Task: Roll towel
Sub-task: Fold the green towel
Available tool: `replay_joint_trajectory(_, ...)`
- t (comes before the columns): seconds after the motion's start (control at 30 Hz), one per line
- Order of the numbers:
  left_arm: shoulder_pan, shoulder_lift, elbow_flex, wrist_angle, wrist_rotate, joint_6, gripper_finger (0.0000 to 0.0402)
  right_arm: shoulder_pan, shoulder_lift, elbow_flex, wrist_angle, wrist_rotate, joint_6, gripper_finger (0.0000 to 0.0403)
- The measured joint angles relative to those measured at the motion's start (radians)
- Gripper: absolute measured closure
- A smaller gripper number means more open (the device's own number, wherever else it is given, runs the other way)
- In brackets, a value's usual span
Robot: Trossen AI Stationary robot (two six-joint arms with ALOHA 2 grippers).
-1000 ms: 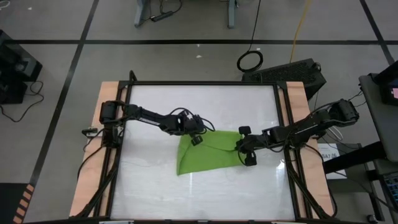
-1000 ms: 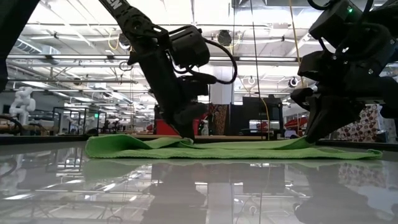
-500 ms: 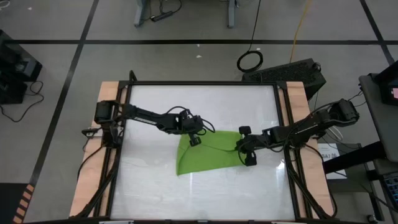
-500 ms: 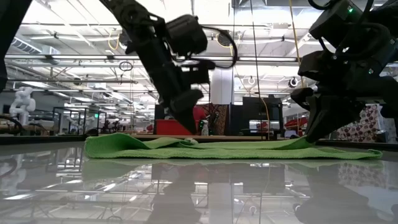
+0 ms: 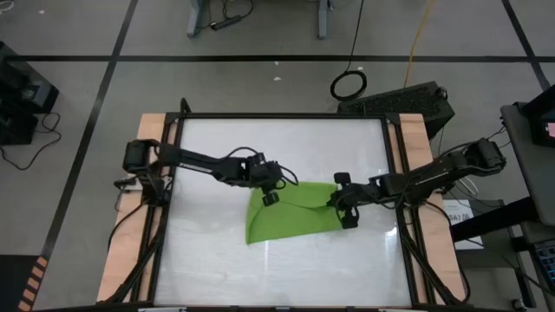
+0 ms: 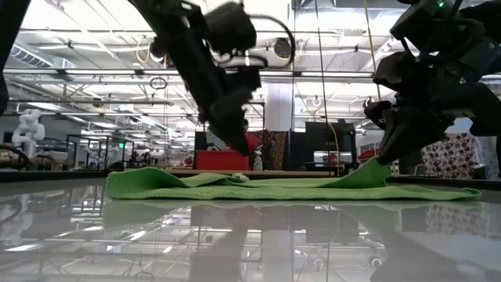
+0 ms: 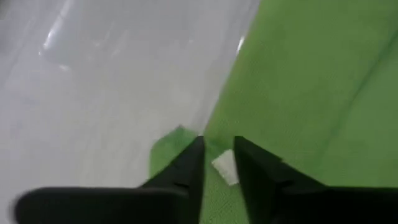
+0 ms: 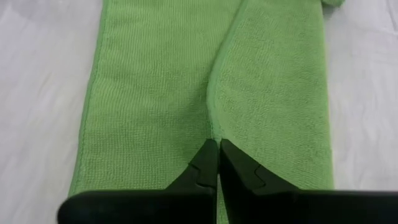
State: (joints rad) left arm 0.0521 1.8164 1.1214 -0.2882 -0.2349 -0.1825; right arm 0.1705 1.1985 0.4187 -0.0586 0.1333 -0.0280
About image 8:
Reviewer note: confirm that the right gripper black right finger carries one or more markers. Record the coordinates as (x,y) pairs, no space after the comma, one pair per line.
(295,208)

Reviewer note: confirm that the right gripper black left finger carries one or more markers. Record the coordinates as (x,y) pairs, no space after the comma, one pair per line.
(140,208)

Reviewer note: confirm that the green microfibre towel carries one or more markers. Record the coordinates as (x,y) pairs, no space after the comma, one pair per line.
(149,93)

